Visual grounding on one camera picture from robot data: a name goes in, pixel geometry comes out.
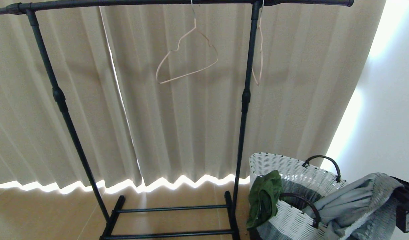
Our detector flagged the black clothes rack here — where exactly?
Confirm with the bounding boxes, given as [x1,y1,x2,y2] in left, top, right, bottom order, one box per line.
[0,0,354,240]

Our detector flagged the green garment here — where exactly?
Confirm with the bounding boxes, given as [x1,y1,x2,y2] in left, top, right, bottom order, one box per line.
[246,170,283,231]

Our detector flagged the pink clothes hanger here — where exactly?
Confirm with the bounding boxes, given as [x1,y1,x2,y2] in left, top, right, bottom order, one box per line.
[156,0,219,84]
[252,0,265,86]

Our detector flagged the white laundry basket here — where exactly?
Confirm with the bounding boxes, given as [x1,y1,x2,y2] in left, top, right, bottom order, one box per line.
[248,152,350,240]

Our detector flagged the pale grey shorts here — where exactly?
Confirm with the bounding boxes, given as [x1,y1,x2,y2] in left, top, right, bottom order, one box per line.
[303,172,405,240]

